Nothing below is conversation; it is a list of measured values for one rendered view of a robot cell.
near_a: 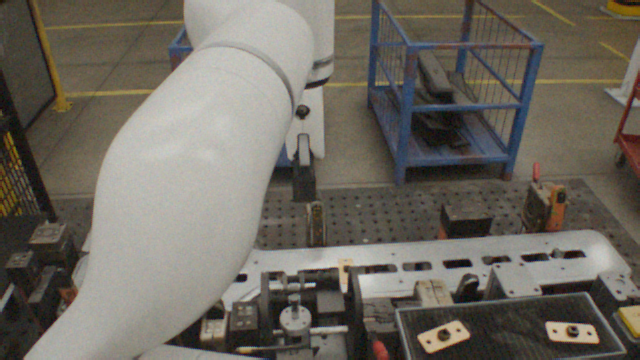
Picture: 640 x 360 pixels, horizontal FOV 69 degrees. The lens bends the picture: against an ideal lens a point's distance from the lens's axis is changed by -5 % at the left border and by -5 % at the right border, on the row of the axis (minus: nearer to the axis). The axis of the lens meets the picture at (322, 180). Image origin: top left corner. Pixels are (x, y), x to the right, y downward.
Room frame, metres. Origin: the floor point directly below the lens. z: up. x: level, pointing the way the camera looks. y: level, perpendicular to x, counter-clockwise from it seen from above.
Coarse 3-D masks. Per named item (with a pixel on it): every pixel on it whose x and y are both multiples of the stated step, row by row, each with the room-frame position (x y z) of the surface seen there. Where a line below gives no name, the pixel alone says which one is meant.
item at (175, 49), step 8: (184, 24) 3.01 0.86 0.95; (184, 32) 2.89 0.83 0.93; (176, 40) 2.71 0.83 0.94; (168, 48) 2.58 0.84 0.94; (176, 48) 2.58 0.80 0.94; (184, 48) 2.59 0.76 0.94; (192, 48) 2.59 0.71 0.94; (176, 56) 2.59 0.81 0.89; (176, 64) 2.59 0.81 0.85; (280, 152) 2.76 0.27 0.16; (280, 160) 2.62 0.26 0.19; (288, 160) 2.62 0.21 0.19
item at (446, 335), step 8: (440, 328) 0.54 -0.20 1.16; (448, 328) 0.54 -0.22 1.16; (456, 328) 0.54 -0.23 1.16; (424, 336) 0.52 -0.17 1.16; (432, 336) 0.52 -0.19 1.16; (440, 336) 0.52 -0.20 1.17; (448, 336) 0.51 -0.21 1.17; (456, 336) 0.52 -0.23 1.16; (464, 336) 0.52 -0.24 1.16; (424, 344) 0.50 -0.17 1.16; (432, 344) 0.50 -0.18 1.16; (440, 344) 0.50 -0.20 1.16; (448, 344) 0.50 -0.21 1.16
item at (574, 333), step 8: (552, 328) 0.53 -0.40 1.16; (560, 328) 0.53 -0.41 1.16; (568, 328) 0.52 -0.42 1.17; (576, 328) 0.52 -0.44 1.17; (584, 328) 0.53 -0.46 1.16; (592, 328) 0.53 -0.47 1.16; (552, 336) 0.51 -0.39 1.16; (560, 336) 0.51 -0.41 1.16; (568, 336) 0.51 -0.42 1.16; (576, 336) 0.51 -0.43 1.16; (584, 336) 0.51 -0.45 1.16; (592, 336) 0.51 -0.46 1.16
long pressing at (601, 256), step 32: (256, 256) 0.89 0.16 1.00; (288, 256) 0.89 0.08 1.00; (320, 256) 0.89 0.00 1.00; (352, 256) 0.89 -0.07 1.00; (384, 256) 0.89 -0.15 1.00; (416, 256) 0.89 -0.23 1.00; (448, 256) 0.89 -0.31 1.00; (480, 256) 0.88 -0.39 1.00; (512, 256) 0.88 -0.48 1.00; (608, 256) 0.88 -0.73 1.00; (256, 288) 0.78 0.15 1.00; (384, 288) 0.78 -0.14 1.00; (480, 288) 0.77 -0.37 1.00; (544, 288) 0.78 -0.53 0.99
